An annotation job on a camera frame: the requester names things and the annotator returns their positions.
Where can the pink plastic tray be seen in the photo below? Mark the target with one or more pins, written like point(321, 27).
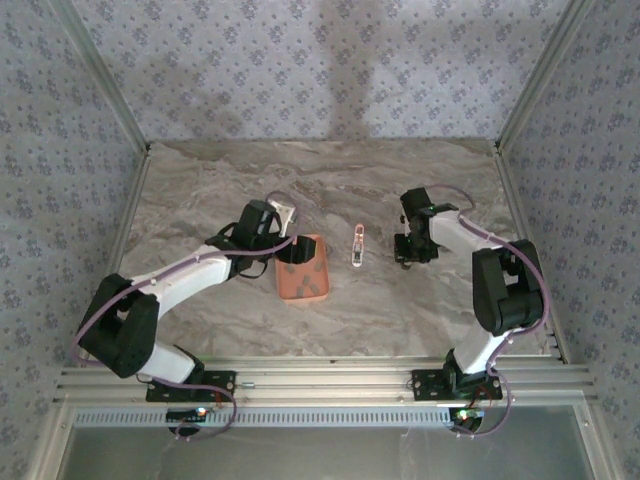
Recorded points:
point(302, 298)

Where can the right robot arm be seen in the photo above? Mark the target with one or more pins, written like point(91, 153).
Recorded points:
point(510, 290)

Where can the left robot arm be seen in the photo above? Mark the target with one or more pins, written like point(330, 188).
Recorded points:
point(190, 272)

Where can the small circuit board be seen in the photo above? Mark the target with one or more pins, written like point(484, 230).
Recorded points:
point(185, 415)
point(467, 415)

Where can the grey metal panel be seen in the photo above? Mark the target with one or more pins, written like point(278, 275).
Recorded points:
point(320, 455)

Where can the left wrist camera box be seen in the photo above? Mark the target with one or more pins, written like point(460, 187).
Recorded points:
point(282, 212)

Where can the aluminium table side rail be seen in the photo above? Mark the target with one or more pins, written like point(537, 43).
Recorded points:
point(512, 195)
point(123, 235)

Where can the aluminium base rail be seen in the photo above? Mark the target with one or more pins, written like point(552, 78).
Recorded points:
point(325, 380)

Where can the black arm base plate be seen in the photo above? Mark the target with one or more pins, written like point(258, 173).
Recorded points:
point(222, 382)
point(425, 385)

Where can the aluminium corner post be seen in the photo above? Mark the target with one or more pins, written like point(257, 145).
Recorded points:
point(540, 75)
point(102, 75)

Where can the aluminium lower frame bar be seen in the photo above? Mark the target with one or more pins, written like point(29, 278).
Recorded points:
point(50, 445)
point(597, 445)

